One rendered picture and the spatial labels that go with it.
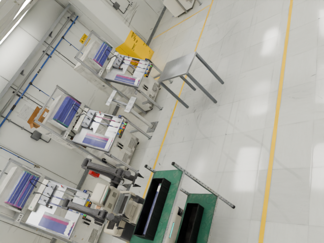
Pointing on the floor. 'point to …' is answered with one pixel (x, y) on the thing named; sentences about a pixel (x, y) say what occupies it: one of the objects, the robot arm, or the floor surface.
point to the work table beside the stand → (179, 68)
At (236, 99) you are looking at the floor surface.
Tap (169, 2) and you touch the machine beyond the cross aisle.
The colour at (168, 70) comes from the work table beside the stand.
